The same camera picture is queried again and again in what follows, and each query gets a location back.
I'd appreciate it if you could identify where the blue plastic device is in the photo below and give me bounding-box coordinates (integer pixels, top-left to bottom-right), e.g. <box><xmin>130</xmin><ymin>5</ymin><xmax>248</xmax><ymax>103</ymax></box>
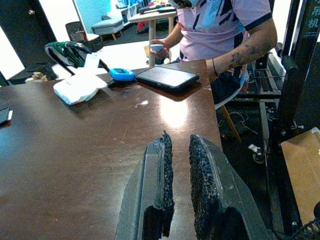
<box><xmin>109</xmin><ymin>67</ymin><xmax>137</xmax><ymax>82</ymax></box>

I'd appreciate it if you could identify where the person in pink shirt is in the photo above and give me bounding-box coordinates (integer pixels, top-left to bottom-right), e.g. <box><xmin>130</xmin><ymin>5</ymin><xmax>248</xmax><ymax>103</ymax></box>
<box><xmin>149</xmin><ymin>0</ymin><xmax>279</xmax><ymax>82</ymax></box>

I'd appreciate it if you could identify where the black smartphone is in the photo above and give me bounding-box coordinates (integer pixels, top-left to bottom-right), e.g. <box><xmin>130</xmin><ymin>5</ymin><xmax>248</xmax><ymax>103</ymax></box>
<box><xmin>135</xmin><ymin>65</ymin><xmax>200</xmax><ymax>92</ymax></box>

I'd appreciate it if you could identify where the grey upholstered bench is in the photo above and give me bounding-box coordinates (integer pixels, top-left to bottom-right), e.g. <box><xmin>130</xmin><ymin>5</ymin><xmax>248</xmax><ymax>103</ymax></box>
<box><xmin>90</xmin><ymin>17</ymin><xmax>125</xmax><ymax>42</ymax></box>

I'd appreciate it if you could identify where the round light wooden table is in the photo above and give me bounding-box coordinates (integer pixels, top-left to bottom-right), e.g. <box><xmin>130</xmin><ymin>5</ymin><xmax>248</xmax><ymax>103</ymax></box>
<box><xmin>127</xmin><ymin>9</ymin><xmax>178</xmax><ymax>68</ymax></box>

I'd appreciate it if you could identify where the black flat device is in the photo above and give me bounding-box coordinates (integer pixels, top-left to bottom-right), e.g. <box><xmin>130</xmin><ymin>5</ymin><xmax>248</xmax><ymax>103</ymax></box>
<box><xmin>0</xmin><ymin>101</ymin><xmax>14</xmax><ymax>125</ymax></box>

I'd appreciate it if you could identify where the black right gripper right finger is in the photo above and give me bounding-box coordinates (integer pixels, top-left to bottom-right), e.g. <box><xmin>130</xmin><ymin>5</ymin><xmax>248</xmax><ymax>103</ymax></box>
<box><xmin>188</xmin><ymin>134</ymin><xmax>270</xmax><ymax>240</ymax></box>

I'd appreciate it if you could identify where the white chair with wooden legs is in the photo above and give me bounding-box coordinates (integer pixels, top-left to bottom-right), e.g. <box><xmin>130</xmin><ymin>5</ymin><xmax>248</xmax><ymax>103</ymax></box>
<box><xmin>210</xmin><ymin>71</ymin><xmax>247</xmax><ymax>144</ymax></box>

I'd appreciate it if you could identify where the black metal stand frame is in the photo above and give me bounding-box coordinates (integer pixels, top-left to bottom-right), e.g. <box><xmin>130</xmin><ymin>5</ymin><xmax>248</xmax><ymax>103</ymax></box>
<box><xmin>239</xmin><ymin>0</ymin><xmax>320</xmax><ymax>236</ymax></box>

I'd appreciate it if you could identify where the dark brown wooden table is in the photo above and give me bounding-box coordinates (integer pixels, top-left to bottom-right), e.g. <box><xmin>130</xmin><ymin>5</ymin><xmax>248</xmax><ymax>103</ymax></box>
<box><xmin>0</xmin><ymin>59</ymin><xmax>223</xmax><ymax>240</ymax></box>

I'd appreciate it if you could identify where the green and black bag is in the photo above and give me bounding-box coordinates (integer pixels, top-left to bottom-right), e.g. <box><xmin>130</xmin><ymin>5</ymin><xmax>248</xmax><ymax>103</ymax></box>
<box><xmin>44</xmin><ymin>41</ymin><xmax>111</xmax><ymax>76</ymax></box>

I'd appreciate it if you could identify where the black chair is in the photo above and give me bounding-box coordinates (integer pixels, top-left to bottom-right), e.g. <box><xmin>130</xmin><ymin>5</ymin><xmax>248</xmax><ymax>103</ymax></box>
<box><xmin>65</xmin><ymin>21</ymin><xmax>88</xmax><ymax>43</ymax></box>

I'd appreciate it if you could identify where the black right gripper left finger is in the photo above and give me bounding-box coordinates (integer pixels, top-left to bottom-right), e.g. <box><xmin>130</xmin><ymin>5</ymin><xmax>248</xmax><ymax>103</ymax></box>
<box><xmin>114</xmin><ymin>132</ymin><xmax>175</xmax><ymax>240</ymax></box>

